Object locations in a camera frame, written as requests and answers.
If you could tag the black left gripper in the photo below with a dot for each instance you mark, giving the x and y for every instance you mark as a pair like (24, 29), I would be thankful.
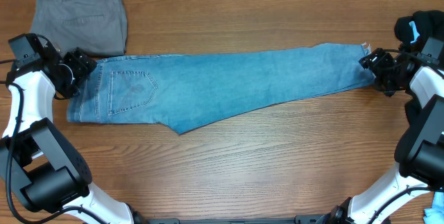
(82, 65)

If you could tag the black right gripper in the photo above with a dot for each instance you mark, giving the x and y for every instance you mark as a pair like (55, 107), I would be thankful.
(376, 62)

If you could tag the blue denim jeans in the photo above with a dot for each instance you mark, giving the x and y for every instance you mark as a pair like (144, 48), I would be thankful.
(185, 92)

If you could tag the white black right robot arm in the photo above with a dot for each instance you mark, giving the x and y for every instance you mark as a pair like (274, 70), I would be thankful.
(418, 167)

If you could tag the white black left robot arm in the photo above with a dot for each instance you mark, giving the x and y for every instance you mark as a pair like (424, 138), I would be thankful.
(38, 164)

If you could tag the light blue cloth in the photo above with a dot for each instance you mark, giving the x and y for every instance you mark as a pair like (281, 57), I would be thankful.
(415, 32)

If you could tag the folded grey shorts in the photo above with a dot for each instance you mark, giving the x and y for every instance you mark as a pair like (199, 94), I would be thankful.
(98, 27)

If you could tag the black garment pile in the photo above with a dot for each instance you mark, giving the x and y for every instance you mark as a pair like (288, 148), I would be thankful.
(421, 26)

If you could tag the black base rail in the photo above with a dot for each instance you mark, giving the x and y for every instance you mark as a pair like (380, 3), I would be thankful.
(299, 219)

